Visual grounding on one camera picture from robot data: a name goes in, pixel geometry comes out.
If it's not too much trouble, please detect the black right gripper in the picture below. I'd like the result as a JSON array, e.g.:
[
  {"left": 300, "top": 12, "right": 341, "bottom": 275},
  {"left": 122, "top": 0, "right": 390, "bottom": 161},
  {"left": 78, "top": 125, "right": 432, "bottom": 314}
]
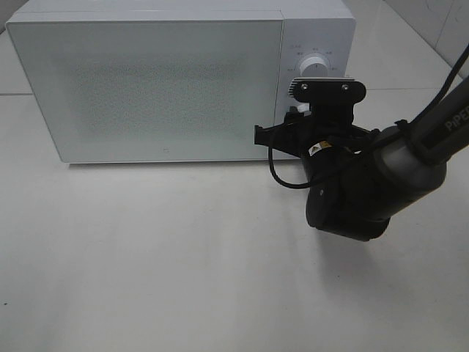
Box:
[{"left": 254, "top": 77, "right": 380, "bottom": 161}]

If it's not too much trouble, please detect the white timer knob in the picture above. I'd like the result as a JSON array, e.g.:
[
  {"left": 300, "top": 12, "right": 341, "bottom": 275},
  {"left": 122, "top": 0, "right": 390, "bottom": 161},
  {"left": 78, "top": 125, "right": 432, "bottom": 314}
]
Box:
[{"left": 296, "top": 103, "right": 310, "bottom": 113}]

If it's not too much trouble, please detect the white microwave door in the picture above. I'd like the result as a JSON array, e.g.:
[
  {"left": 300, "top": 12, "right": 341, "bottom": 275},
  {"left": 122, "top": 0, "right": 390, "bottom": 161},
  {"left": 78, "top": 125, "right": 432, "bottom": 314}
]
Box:
[{"left": 8, "top": 21, "right": 281, "bottom": 164}]

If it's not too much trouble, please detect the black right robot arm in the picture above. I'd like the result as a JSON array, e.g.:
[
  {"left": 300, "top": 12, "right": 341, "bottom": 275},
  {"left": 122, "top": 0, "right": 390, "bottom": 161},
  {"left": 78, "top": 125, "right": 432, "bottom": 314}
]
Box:
[{"left": 254, "top": 78, "right": 468, "bottom": 241}]

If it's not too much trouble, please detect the upper white power knob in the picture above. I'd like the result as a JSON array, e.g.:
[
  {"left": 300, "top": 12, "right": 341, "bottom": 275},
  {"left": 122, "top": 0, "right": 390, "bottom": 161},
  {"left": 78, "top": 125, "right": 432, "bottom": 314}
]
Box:
[{"left": 299, "top": 54, "right": 330, "bottom": 78}]

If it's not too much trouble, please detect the white microwave oven body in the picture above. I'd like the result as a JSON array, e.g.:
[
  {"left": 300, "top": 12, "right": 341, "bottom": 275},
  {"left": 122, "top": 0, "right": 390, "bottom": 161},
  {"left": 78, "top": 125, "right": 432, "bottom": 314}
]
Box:
[{"left": 6, "top": 0, "right": 358, "bottom": 166}]

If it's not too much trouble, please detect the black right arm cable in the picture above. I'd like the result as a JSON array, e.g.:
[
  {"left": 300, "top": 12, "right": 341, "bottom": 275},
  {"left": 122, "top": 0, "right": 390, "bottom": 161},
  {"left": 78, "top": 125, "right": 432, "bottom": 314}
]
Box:
[{"left": 267, "top": 144, "right": 312, "bottom": 191}]

